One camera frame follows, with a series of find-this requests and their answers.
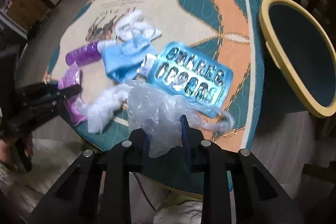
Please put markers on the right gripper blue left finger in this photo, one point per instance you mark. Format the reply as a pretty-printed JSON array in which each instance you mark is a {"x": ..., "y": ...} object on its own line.
[{"x": 95, "y": 187}]

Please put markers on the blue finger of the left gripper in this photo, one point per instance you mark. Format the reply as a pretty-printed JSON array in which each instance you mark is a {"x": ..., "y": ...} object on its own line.
[{"x": 38, "y": 95}]

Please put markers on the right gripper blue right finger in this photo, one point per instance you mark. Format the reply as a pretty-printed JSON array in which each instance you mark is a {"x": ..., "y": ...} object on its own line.
[{"x": 235, "y": 179}]

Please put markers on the purple plastic wrapper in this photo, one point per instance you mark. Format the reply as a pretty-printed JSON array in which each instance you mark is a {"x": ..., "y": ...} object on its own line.
[{"x": 70, "y": 87}]

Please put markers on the clear plastic bag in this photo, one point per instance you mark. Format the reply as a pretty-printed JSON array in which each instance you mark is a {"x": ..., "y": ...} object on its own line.
[{"x": 158, "y": 114}]

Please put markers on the yellow rimmed teal trash bin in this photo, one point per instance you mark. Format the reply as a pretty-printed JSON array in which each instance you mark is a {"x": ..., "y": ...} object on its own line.
[{"x": 299, "y": 61}]

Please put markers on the person's left hand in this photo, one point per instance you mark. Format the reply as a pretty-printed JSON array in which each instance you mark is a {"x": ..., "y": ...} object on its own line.
[{"x": 6, "y": 150}]

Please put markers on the white crumpled tissue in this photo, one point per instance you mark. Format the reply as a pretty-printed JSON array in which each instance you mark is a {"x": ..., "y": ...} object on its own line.
[{"x": 100, "y": 111}]

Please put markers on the purple tube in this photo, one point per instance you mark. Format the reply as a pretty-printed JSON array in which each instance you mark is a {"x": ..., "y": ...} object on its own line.
[{"x": 89, "y": 53}]

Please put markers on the white face mask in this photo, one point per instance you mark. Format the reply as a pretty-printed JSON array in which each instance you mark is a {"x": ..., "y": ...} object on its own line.
[{"x": 132, "y": 24}]

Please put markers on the blue pill blister tray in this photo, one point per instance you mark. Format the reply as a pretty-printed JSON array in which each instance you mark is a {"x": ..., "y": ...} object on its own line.
[{"x": 184, "y": 71}]

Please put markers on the teal orange patterned mat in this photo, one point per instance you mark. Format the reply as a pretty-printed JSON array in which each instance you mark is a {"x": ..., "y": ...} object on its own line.
[{"x": 228, "y": 31}]

